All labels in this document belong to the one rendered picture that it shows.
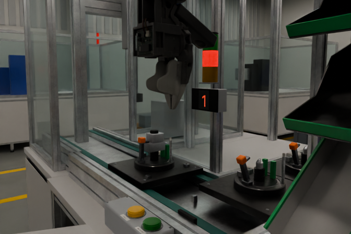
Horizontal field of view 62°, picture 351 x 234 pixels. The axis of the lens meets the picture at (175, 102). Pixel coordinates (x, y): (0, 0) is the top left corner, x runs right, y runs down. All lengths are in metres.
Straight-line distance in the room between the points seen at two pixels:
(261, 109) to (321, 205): 5.26
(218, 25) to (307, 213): 0.60
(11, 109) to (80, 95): 3.89
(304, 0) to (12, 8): 10.18
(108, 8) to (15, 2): 7.05
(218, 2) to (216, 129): 0.40
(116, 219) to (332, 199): 0.47
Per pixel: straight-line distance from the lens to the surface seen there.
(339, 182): 0.62
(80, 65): 1.63
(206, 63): 0.92
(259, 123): 5.88
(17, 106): 5.49
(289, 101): 5.97
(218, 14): 0.96
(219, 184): 0.88
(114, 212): 0.76
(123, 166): 1.04
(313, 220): 0.59
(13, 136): 5.55
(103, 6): 1.72
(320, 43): 0.64
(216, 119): 0.96
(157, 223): 0.67
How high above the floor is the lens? 1.29
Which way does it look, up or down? 5 degrees down
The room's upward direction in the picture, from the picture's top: straight up
